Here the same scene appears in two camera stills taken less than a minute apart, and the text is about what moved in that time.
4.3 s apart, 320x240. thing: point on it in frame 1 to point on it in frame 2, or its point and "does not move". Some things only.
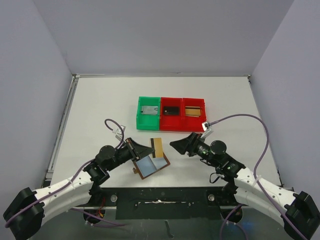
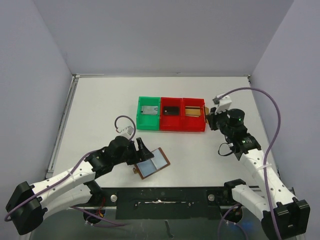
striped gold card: x=156 y=144 to x=206 y=112
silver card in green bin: x=148 y=110 does not move
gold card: x=192 y=111 does not move
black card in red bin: x=171 y=110 does not move
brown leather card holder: x=147 y=165 does not move
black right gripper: x=193 y=143 to x=213 y=119
